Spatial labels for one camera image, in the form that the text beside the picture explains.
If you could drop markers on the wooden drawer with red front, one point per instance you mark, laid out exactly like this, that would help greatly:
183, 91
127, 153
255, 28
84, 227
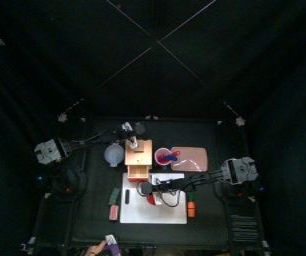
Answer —
138, 173

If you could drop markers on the purple and white bottle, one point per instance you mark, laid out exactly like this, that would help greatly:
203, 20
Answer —
113, 248

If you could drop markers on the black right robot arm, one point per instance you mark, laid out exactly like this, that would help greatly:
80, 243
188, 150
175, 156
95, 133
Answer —
239, 170

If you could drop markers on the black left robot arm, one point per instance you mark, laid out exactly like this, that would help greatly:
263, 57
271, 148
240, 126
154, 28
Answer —
49, 151

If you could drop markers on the red dough disc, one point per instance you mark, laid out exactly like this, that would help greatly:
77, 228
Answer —
150, 199

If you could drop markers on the wooden drawer box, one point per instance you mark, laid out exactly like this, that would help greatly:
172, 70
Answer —
139, 156

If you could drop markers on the grey bowl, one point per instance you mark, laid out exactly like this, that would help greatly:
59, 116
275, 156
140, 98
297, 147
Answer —
113, 154

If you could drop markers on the person's hand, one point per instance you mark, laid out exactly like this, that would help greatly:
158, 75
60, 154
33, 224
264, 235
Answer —
96, 249

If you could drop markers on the green striped block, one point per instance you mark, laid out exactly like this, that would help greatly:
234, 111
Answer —
115, 196

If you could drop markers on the white cutting board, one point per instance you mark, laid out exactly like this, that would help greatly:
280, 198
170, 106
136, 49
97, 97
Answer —
152, 215

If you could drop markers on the red plastic cup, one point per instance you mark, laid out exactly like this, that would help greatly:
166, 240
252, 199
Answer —
162, 156

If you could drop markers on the pink block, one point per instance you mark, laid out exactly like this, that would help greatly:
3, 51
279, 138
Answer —
113, 212

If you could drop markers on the blue red-tipped toy utensil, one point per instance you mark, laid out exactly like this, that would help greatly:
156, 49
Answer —
170, 156

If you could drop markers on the orange toy carrot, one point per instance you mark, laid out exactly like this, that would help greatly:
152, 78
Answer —
191, 208

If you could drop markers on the pink plastic tray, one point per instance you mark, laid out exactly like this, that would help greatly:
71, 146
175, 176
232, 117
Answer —
192, 156

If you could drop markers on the metal table corner bracket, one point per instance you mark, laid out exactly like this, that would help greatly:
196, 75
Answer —
63, 117
239, 121

